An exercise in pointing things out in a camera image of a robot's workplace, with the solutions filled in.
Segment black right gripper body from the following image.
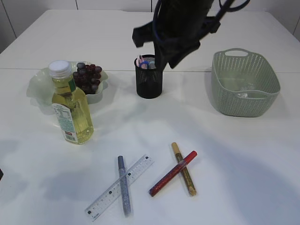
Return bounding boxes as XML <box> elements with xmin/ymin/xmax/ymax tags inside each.
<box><xmin>132</xmin><ymin>15</ymin><xmax>221</xmax><ymax>52</ymax></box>

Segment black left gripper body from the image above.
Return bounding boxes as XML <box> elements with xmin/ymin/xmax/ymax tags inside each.
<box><xmin>0</xmin><ymin>169</ymin><xmax>4</xmax><ymax>180</ymax></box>

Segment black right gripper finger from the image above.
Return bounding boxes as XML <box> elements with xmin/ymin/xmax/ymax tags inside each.
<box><xmin>168</xmin><ymin>45</ymin><xmax>200</xmax><ymax>69</ymax></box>
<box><xmin>154</xmin><ymin>44</ymin><xmax>171</xmax><ymax>69</ymax></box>

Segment blue scissors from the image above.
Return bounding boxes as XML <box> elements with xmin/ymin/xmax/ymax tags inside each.
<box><xmin>139</xmin><ymin>61</ymin><xmax>156</xmax><ymax>69</ymax></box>

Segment pink purple scissors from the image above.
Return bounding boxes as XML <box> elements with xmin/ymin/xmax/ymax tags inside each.
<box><xmin>138</xmin><ymin>55</ymin><xmax>149</xmax><ymax>69</ymax></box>

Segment purple artificial grape bunch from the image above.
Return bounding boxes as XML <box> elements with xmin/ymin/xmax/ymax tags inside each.
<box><xmin>73</xmin><ymin>62</ymin><xmax>102</xmax><ymax>95</ymax></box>

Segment clear plastic sheet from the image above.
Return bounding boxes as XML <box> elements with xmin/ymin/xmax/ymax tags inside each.
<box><xmin>236</xmin><ymin>83</ymin><xmax>255</xmax><ymax>98</ymax></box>

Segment yellow tea bottle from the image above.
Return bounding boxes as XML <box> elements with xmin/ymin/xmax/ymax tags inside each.
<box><xmin>48</xmin><ymin>60</ymin><xmax>94</xmax><ymax>145</ymax></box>

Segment clear plastic ruler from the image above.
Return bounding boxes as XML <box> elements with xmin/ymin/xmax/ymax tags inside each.
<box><xmin>85</xmin><ymin>155</ymin><xmax>154</xmax><ymax>221</ymax></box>

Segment silver glitter pen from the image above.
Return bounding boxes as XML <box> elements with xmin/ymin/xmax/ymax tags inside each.
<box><xmin>118</xmin><ymin>156</ymin><xmax>131</xmax><ymax>217</ymax></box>

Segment gold glitter pen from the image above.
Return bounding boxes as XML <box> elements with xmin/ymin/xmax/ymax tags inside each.
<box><xmin>171</xmin><ymin>142</ymin><xmax>197</xmax><ymax>196</ymax></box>

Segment red glitter pen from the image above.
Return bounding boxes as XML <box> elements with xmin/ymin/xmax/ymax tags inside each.
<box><xmin>149</xmin><ymin>151</ymin><xmax>197</xmax><ymax>197</ymax></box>

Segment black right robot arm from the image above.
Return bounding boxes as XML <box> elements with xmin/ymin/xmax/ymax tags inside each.
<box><xmin>132</xmin><ymin>0</ymin><xmax>249</xmax><ymax>70</ymax></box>

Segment black mesh pen holder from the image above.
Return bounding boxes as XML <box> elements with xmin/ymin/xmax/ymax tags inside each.
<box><xmin>134</xmin><ymin>54</ymin><xmax>163</xmax><ymax>99</ymax></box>

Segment green woven plastic basket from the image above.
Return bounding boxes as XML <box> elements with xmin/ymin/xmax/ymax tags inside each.
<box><xmin>211</xmin><ymin>48</ymin><xmax>281</xmax><ymax>117</ymax></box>

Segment pale green wavy plate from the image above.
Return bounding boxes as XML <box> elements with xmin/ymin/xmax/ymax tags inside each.
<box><xmin>26</xmin><ymin>67</ymin><xmax>108</xmax><ymax>115</ymax></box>

